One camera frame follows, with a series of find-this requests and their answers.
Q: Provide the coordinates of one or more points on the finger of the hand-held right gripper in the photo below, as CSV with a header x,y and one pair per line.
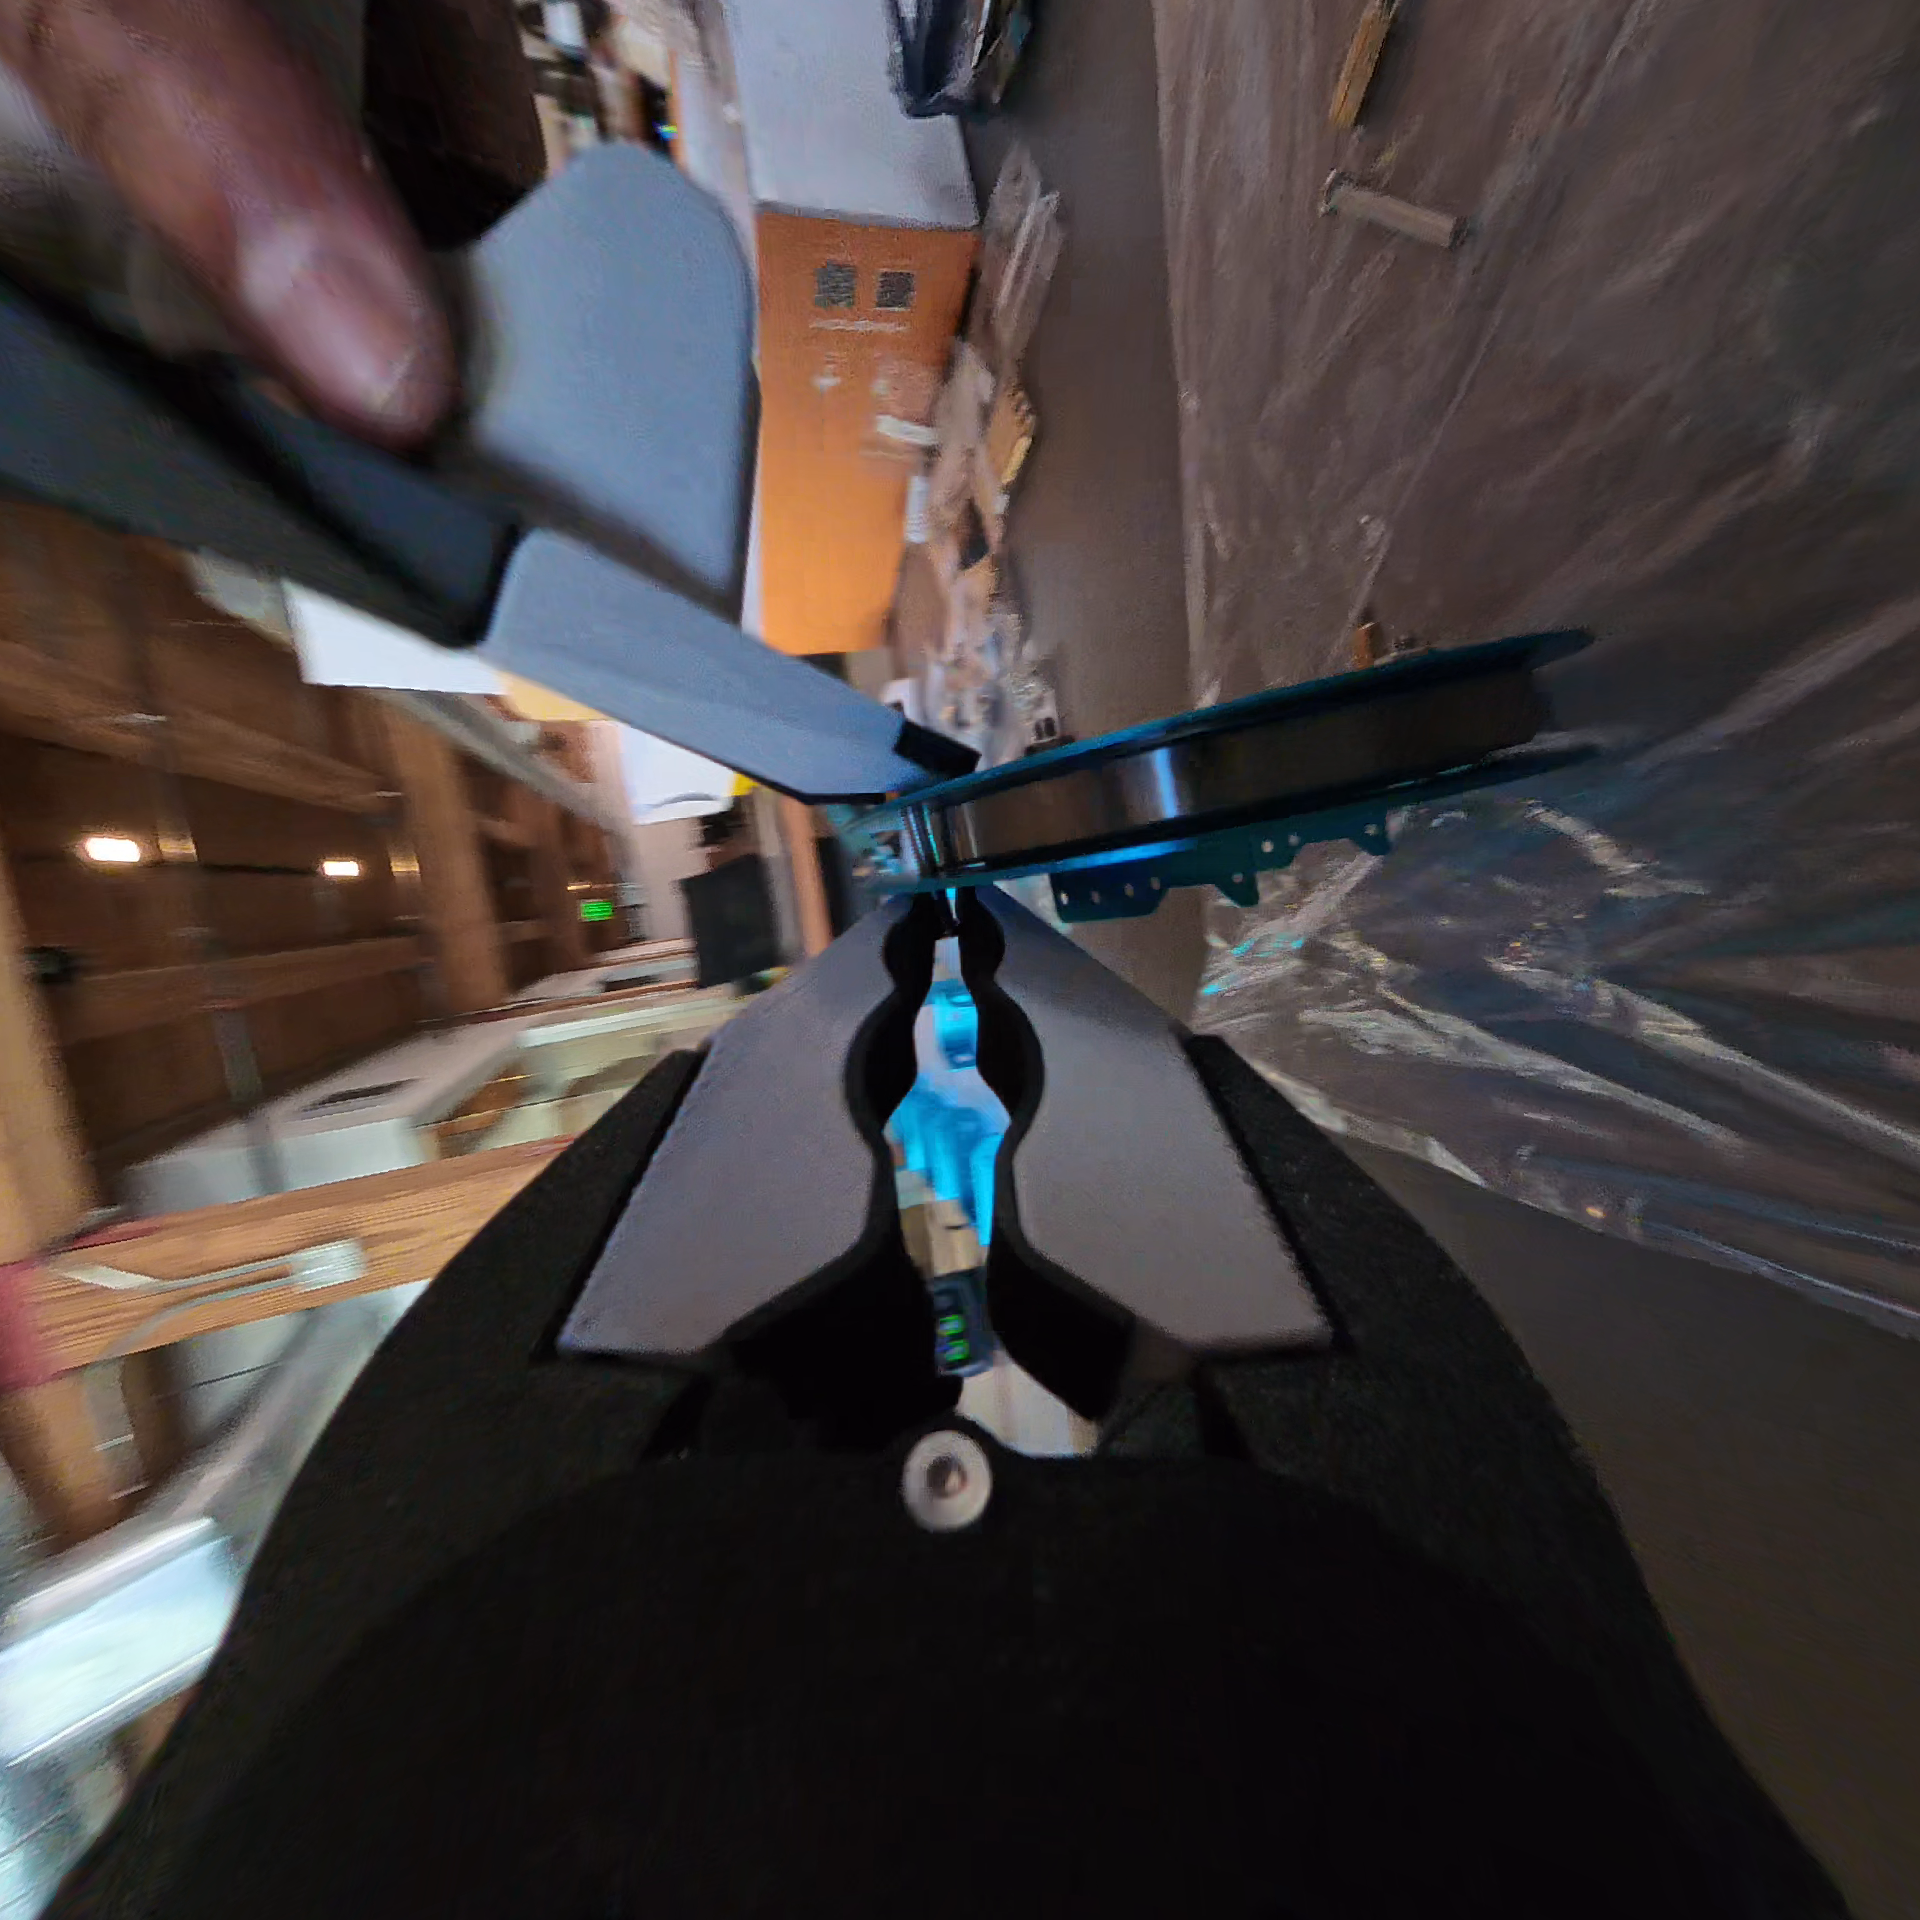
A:
x,y
706,691

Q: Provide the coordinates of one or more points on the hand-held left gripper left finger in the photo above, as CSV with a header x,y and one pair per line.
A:
x,y
734,1184

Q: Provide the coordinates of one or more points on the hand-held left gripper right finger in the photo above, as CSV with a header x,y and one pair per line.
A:
x,y
1155,1184

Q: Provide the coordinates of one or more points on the blue disc bearing assembly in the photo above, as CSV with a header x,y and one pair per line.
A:
x,y
1319,750

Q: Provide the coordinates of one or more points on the person's right hand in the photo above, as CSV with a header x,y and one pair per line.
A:
x,y
270,224

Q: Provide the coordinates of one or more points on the white foam board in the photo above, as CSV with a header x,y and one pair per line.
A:
x,y
917,1119

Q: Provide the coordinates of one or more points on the orange cardboard box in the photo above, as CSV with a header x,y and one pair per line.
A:
x,y
841,495

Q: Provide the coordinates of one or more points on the black device green lights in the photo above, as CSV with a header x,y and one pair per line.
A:
x,y
956,1329

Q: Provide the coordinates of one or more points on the pile of small screw bags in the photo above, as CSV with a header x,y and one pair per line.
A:
x,y
974,450

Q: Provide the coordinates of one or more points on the clear plastic bag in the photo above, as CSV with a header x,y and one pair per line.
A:
x,y
1575,375

